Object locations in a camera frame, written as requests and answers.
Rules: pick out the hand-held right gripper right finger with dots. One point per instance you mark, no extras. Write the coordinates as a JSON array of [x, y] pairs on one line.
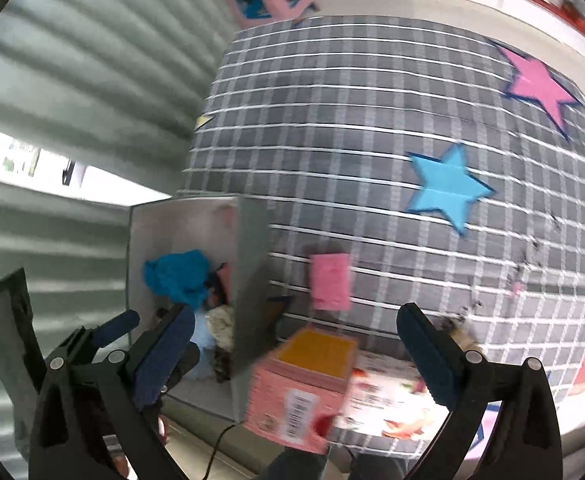
[[425, 355]]

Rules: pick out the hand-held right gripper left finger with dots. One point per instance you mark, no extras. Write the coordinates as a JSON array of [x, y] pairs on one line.
[[167, 350]]

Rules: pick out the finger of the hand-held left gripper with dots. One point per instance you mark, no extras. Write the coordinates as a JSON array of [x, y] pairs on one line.
[[188, 357], [120, 324]]

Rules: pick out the large blue cloth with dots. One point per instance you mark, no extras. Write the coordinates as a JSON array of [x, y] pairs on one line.
[[177, 275]]

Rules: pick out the red knit sock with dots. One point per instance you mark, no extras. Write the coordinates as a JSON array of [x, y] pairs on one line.
[[224, 276]]

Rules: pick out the grey fabric storage box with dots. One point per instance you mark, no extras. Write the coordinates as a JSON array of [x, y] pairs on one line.
[[252, 280]]

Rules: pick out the beige fabric item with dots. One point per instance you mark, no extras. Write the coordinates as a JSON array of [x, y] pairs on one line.
[[221, 325]]

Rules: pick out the printed plastic packet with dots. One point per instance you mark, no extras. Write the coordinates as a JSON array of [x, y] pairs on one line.
[[387, 400]]

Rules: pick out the pink cardboard box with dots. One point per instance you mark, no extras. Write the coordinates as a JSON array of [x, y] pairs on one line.
[[292, 395]]

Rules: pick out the window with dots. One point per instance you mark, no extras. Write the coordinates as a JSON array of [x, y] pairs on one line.
[[112, 187]]

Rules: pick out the person's trouser leg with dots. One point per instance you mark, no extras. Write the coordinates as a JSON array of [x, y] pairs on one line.
[[292, 465]]

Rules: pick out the grey checked star bedsheet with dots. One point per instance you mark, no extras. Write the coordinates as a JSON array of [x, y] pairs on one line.
[[347, 135]]

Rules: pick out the grey-green curtain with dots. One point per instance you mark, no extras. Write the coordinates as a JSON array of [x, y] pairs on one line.
[[97, 60]]

